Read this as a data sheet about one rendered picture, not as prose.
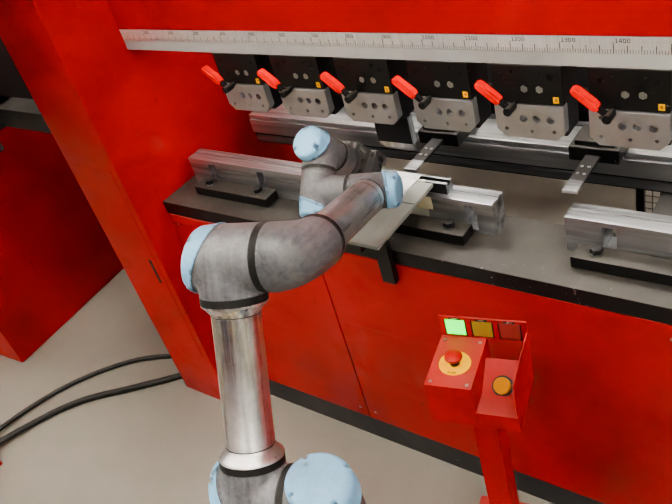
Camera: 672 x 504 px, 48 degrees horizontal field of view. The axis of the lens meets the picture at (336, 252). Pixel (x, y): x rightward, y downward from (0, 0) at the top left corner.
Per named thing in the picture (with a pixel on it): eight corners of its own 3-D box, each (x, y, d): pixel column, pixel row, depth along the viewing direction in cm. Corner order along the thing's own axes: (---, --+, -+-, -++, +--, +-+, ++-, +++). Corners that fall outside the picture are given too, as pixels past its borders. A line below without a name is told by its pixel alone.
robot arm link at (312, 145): (288, 163, 159) (291, 125, 160) (317, 178, 167) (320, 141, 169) (319, 159, 154) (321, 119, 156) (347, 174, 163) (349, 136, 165)
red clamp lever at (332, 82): (319, 74, 175) (351, 100, 175) (329, 66, 178) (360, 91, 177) (316, 79, 177) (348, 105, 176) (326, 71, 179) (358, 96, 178)
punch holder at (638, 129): (590, 144, 151) (586, 68, 141) (605, 122, 155) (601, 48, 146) (669, 152, 142) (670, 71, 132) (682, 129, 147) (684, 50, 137)
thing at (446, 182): (380, 184, 197) (377, 174, 196) (386, 178, 199) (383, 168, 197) (447, 194, 186) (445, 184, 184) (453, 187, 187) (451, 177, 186)
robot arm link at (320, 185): (341, 213, 153) (344, 161, 155) (291, 215, 157) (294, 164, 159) (354, 222, 160) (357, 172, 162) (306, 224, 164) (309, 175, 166)
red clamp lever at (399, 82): (391, 78, 164) (426, 106, 163) (400, 69, 166) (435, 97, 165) (388, 83, 165) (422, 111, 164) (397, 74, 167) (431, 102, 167)
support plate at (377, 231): (316, 237, 182) (315, 234, 181) (373, 177, 197) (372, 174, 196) (378, 250, 171) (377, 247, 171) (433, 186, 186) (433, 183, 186)
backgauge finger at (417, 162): (391, 172, 197) (387, 156, 195) (438, 122, 212) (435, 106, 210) (431, 178, 191) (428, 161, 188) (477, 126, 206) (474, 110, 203)
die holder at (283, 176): (197, 182, 244) (187, 157, 238) (209, 172, 247) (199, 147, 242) (319, 204, 215) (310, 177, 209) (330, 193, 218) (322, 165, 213)
